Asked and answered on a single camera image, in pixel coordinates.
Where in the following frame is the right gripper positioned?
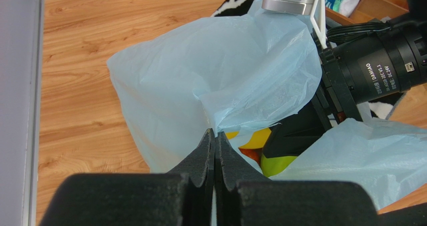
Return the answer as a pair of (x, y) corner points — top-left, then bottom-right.
(262, 32), (362, 158)

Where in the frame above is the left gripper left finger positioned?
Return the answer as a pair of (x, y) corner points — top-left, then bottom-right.
(41, 129), (215, 225)

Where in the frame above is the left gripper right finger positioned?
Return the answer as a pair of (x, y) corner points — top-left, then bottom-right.
(215, 133), (380, 225)

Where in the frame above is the yellow banana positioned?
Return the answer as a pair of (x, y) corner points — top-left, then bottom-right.
(226, 128), (272, 149)

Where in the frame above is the green apple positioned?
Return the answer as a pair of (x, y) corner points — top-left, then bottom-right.
(260, 154), (298, 177)

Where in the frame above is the red orange peach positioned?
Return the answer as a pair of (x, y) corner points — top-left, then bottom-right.
(239, 148), (262, 166)

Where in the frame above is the light blue plastic bag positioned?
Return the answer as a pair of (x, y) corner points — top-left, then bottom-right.
(107, 0), (426, 209)

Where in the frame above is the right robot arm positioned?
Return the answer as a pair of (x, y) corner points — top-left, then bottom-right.
(262, 0), (426, 159)

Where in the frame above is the zebra striped cushion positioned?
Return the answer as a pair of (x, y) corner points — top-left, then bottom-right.
(211, 0), (255, 17)

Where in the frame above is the brown compartment tray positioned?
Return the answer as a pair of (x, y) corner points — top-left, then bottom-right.
(326, 0), (408, 25)

